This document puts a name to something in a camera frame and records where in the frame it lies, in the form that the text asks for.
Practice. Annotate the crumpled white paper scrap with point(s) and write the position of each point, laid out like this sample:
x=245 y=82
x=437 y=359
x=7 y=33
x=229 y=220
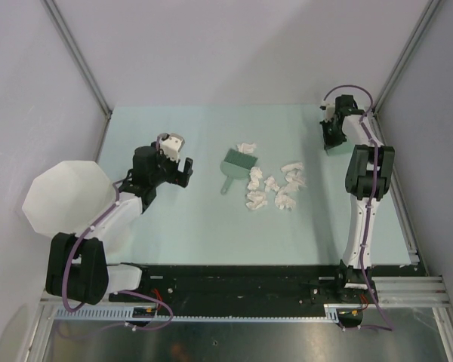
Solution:
x=283 y=201
x=270 y=184
x=256 y=199
x=256 y=175
x=293 y=166
x=246 y=148
x=295 y=180

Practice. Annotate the aluminium frame rail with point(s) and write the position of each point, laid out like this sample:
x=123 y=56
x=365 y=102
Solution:
x=411 y=292

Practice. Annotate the green plastic dustpan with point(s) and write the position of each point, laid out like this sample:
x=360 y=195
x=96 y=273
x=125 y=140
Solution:
x=343 y=149

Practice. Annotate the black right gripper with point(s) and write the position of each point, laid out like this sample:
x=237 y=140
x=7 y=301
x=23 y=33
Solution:
x=328 y=141

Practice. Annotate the white plastic bin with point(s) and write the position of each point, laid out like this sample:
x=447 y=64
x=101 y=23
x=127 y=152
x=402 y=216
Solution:
x=72 y=195

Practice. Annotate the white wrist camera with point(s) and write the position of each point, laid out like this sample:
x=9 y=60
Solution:
x=170 y=144
x=328 y=110

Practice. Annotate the green hand brush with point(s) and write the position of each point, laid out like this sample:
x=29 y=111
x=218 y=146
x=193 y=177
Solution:
x=235 y=166

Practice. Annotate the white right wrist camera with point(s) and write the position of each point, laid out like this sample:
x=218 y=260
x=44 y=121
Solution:
x=328 y=110

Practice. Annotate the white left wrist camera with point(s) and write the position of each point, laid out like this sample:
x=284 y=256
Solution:
x=170 y=144

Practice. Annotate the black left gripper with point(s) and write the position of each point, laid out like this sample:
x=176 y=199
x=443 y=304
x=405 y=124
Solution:
x=177 y=176

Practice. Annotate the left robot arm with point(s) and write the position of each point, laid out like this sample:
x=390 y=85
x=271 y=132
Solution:
x=78 y=271

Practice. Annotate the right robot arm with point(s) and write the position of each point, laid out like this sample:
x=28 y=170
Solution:
x=367 y=181

